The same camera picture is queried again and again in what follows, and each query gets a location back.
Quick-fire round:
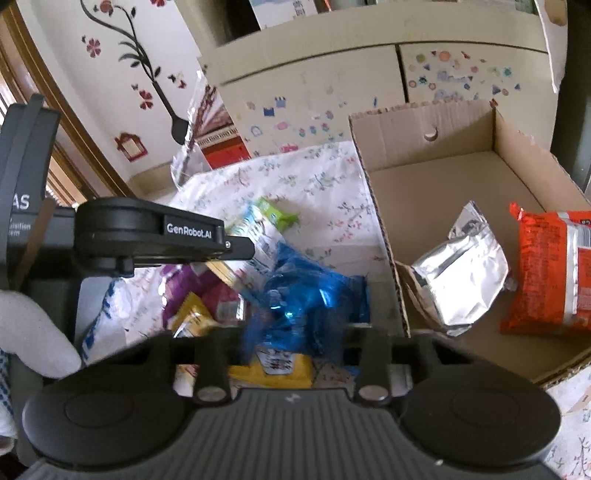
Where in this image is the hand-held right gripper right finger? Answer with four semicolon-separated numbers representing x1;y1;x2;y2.
346;324;463;400

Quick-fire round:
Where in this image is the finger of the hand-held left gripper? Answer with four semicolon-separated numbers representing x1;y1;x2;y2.
161;207;256;267

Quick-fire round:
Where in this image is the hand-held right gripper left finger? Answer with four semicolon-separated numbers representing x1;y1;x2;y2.
121;324;246;403

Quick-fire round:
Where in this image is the brown cardboard box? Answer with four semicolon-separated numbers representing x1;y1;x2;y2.
348;99;591;393

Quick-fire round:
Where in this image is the person's left hand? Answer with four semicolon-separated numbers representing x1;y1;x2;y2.
0;288;83;379

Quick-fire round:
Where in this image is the purple snack packet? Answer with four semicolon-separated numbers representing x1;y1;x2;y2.
161;263;214;305

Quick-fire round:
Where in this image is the white blue snack packet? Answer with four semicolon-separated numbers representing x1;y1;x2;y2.
225;205;280;278

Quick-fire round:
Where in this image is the clear plastic bag with sticks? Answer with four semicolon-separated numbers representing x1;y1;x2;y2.
170;69;232;191

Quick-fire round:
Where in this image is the red cardboard box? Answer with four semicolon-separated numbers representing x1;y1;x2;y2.
198;83;253;169

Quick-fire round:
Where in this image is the white blue printed plastic bag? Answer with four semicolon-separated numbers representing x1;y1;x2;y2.
78;281;118;363

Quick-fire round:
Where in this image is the silver foil snack packet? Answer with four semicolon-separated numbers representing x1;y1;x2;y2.
410;200;511;337

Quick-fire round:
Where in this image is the orange red snack packet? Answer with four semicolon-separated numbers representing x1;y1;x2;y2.
500;202;591;341

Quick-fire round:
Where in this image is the cream cabinet with stickers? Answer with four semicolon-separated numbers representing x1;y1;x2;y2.
198;8;557;158

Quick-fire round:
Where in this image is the white box with blue print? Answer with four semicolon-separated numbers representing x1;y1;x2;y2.
249;0;324;29

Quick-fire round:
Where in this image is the red house wall sticker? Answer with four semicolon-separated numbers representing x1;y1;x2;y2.
114;131;149;162

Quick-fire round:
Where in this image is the black flower vase wall sticker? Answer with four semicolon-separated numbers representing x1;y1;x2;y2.
78;0;195;147

